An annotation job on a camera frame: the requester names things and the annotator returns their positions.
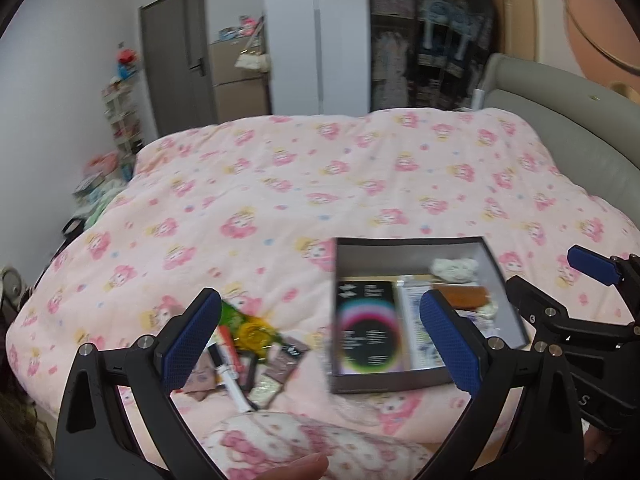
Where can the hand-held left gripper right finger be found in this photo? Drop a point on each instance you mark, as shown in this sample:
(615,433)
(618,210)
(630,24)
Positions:
(450,345)

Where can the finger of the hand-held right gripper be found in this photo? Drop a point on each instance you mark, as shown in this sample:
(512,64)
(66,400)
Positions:
(530,305)
(592,262)

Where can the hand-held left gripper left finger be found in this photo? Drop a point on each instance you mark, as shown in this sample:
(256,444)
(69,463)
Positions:
(192,340)

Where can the pinkish brown sachet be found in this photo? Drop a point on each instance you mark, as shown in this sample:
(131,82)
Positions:
(202,375)

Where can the orange red tube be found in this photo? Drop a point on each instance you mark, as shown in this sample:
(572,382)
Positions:
(228,347)

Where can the white smartwatch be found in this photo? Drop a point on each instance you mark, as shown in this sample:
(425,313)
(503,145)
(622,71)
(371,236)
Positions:
(235,385)

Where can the black rectangular frame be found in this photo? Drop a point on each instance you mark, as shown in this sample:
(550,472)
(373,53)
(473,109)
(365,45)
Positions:
(247,370)

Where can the yellow snack packet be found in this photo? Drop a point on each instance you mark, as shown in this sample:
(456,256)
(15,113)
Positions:
(257,337)

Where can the black cardboard box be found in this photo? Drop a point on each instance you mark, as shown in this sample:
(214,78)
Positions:
(380,382)

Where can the brown sachet with dark label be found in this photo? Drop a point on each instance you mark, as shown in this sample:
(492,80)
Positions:
(282,367)

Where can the white printed leaflet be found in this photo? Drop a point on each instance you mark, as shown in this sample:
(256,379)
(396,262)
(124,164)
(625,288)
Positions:
(412,320)

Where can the white plush toy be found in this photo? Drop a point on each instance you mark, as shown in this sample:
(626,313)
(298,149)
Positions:
(452,269)

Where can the brown kraft envelope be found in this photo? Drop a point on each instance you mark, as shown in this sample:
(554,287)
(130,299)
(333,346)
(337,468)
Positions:
(370,278)

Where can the grey padded headboard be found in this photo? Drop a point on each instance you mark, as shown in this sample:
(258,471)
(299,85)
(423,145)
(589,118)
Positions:
(575,125)

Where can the pink printed pajamas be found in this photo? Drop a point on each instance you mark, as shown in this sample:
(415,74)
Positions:
(300,435)

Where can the person's bare leg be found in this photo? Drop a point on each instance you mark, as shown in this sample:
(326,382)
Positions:
(300,467)

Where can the grey round object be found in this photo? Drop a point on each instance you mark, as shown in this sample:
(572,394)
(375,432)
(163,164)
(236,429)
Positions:
(10,285)

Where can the dark brown fluffy cloth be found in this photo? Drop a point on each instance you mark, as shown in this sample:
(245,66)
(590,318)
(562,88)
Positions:
(20,425)

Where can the pile of packaged goods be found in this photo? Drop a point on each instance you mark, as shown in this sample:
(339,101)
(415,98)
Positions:
(102,170)

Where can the pink cartoon printed blanket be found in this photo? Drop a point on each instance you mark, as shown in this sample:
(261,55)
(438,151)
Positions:
(300,175)

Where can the white shelf rack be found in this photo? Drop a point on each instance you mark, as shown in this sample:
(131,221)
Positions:
(122,120)

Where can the brown cardboard box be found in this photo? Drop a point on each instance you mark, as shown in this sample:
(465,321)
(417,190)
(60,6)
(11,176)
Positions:
(240,102)
(222,62)

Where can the blue white boxed toys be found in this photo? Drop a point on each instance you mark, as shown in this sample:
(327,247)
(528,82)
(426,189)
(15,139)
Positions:
(450,25)

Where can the grey door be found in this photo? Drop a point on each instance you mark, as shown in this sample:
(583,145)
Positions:
(170,60)

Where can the white handbag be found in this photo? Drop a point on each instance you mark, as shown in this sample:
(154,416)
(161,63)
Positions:
(252,62)

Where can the red plush toy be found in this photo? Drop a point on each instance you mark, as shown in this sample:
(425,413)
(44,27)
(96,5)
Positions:
(127,57)

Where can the dark open wardrobe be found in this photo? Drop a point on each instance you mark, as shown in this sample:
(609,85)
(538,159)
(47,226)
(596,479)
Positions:
(390,25)

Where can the colourful toy packages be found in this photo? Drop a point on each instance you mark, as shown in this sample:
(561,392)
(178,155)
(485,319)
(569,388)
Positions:
(240,30)

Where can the white wardrobe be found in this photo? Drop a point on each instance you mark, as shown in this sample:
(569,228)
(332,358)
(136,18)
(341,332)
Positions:
(290,35)

